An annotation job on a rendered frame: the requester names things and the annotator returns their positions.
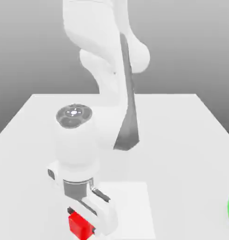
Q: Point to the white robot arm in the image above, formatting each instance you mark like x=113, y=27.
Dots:
x=99, y=56

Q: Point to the small red cube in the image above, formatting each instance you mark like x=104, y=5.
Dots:
x=78, y=225

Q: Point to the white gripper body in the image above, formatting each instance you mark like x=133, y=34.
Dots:
x=104, y=215

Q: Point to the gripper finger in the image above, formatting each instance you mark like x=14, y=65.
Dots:
x=70, y=210
x=93, y=230

